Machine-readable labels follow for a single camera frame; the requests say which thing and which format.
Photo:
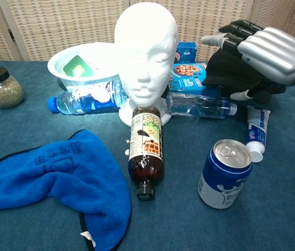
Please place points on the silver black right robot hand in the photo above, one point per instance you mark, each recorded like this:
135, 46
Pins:
275, 52

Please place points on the black baseball cap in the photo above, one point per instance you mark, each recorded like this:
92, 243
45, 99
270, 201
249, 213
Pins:
228, 70

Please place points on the white blue toothpaste tube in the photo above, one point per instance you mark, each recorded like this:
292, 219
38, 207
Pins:
257, 128

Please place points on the small blue carton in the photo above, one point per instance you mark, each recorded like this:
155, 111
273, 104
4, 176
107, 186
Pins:
187, 52

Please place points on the blue cookie box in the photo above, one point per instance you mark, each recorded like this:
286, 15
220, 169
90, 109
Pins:
189, 78

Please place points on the white-capped crushed water bottle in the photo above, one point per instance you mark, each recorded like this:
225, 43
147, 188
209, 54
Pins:
202, 107

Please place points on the white foam mannequin head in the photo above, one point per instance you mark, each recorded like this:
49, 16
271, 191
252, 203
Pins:
144, 52

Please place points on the blue and white drink can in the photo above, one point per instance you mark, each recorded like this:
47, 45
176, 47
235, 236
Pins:
223, 177

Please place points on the brown tea bottle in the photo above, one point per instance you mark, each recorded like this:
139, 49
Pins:
144, 149

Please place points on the green scouring sponge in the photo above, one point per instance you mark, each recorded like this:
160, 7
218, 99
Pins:
75, 66

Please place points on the blue-capped water bottle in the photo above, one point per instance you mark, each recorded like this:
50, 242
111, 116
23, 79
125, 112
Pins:
79, 103

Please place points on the white plastic bowl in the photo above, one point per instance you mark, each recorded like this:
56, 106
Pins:
58, 68

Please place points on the woven folding screen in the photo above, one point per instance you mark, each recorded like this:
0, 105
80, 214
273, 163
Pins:
58, 23

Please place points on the blue microfiber towel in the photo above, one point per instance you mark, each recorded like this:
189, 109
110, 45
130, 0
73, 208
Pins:
71, 177

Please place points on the black screen hinge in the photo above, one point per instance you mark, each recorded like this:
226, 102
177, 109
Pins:
11, 35

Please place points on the black-lidded glass jar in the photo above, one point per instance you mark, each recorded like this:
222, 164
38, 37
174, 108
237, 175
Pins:
3, 90

